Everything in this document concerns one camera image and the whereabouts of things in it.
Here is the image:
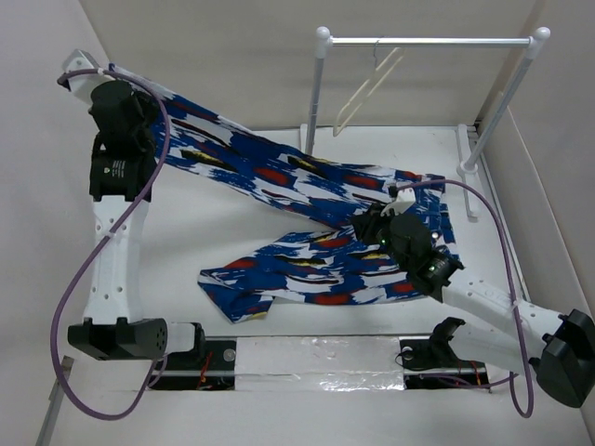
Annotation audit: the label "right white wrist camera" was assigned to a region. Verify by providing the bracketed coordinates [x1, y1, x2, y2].
[380, 185, 417, 216]

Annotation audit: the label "cream plastic hanger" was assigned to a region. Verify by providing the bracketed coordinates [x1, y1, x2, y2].
[332, 35, 405, 138]

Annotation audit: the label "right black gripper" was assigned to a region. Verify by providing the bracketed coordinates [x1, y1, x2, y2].
[350, 203, 410, 273]

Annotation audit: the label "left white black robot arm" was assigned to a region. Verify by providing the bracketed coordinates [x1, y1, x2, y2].
[68, 80, 207, 369]

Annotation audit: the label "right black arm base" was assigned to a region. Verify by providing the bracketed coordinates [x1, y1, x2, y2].
[395, 317, 489, 390]

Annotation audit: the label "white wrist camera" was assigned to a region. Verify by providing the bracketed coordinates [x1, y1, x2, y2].
[380, 185, 417, 216]
[57, 49, 108, 107]

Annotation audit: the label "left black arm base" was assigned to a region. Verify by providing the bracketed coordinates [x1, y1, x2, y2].
[149, 337, 237, 391]

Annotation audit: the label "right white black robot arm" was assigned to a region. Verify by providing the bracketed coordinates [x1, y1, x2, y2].
[351, 209, 594, 408]

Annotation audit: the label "white clothes rack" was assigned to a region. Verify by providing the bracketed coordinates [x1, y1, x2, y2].
[298, 25, 552, 222]

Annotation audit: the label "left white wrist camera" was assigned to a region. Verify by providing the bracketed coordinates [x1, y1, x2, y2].
[57, 49, 108, 107]

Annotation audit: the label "blue white red patterned trousers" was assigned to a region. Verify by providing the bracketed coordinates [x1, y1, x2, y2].
[111, 64, 464, 324]

